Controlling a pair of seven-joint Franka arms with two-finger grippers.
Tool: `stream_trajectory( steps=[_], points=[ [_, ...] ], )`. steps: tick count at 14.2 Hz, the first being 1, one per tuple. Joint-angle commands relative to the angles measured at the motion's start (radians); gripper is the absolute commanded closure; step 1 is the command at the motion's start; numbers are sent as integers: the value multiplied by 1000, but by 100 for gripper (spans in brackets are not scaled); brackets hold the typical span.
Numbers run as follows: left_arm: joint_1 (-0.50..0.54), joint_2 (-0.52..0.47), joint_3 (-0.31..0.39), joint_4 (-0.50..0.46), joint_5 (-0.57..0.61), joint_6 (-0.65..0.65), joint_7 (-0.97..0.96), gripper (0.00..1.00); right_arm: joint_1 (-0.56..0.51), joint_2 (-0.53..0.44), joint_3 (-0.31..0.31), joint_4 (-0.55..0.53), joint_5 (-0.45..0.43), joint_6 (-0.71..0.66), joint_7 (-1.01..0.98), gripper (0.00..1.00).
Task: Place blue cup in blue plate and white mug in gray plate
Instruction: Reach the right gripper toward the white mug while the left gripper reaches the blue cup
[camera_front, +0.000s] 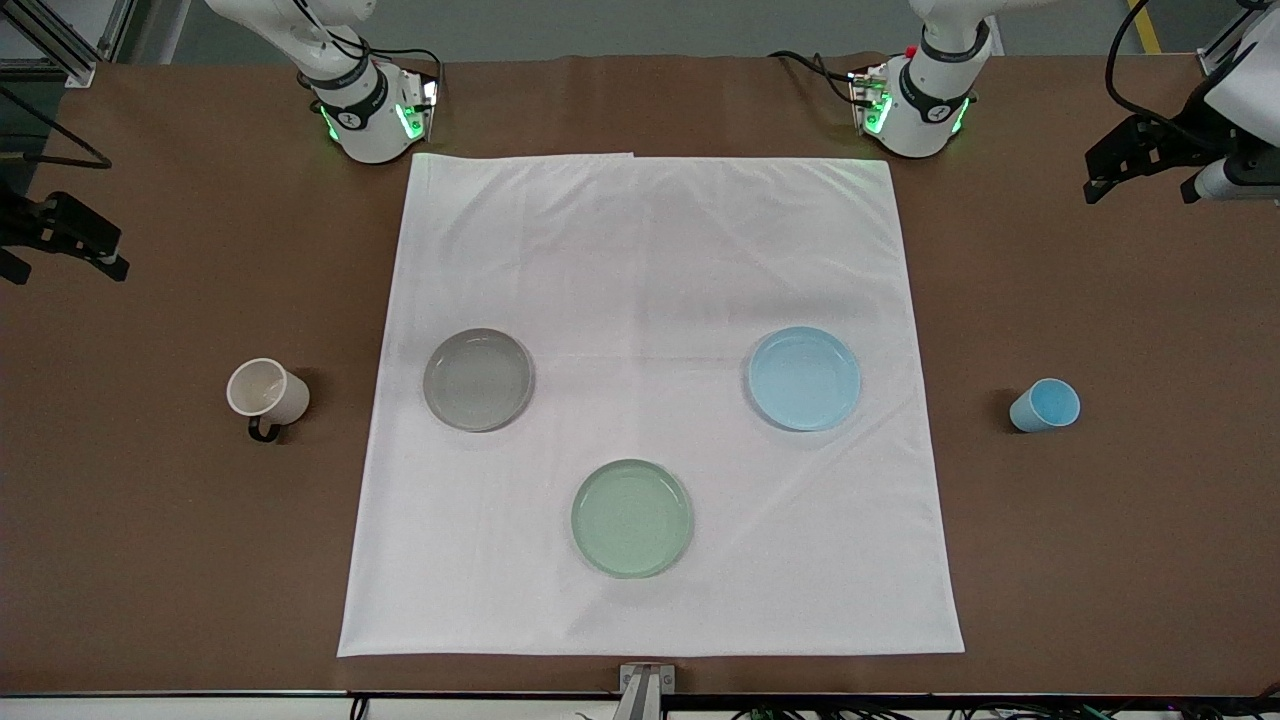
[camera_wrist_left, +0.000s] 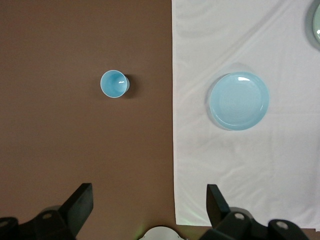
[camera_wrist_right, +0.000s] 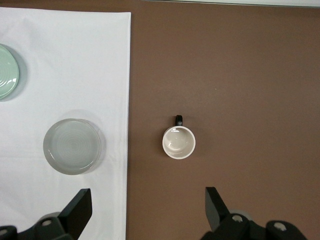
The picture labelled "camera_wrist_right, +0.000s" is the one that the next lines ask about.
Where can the gray round plate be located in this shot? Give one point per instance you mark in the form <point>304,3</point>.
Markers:
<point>73,146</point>

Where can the white tablecloth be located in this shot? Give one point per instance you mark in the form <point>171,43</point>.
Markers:
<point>70,75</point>

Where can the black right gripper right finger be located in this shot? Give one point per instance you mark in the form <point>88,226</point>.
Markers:
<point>212,210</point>

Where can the green round plate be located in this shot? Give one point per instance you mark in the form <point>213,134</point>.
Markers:
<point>6,72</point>

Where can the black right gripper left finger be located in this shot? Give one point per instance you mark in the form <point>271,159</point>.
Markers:
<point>80,210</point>

